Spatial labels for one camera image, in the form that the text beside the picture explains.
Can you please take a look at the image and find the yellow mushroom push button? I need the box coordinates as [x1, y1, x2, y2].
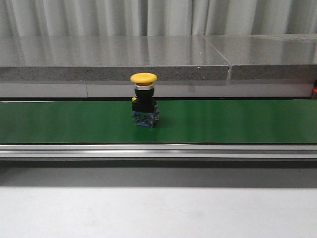
[130, 72, 160, 127]

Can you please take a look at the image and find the green conveyor belt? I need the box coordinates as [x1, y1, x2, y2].
[0, 99, 317, 144]

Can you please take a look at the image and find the grey stone slab left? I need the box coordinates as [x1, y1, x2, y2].
[0, 36, 229, 82]

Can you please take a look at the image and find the grey stone slab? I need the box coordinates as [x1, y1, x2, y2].
[205, 34, 317, 84]
[0, 36, 229, 82]

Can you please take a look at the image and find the grey stone slab right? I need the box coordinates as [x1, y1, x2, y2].
[205, 34, 317, 84]

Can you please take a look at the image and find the grey pleated curtain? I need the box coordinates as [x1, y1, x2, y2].
[0, 0, 317, 36]

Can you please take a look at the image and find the aluminium conveyor frame rail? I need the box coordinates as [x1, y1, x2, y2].
[0, 144, 317, 162]

